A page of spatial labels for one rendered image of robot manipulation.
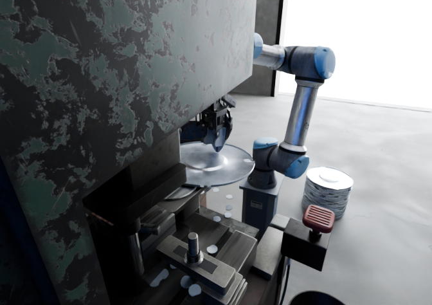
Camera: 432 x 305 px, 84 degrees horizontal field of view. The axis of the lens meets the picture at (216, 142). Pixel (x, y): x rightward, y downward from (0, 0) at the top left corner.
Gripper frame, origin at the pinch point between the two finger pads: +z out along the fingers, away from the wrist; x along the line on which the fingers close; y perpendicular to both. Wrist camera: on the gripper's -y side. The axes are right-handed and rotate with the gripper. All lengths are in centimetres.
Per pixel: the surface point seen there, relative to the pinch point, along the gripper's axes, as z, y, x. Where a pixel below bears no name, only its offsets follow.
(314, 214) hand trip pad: 3.5, 12.5, 32.0
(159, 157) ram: -12.8, 32.8, 7.5
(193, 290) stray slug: 8.9, 37.4, 17.4
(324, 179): 54, -95, 25
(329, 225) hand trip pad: 3.6, 14.2, 35.4
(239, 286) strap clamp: 6.7, 33.9, 24.6
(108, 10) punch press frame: -34, 47, 20
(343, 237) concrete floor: 80, -76, 44
